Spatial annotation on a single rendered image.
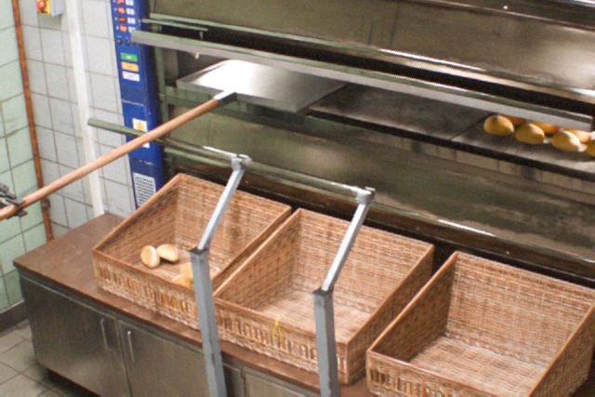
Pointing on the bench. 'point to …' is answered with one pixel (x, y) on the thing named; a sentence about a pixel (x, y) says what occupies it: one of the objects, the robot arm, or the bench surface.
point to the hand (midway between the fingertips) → (17, 206)
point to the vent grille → (144, 188)
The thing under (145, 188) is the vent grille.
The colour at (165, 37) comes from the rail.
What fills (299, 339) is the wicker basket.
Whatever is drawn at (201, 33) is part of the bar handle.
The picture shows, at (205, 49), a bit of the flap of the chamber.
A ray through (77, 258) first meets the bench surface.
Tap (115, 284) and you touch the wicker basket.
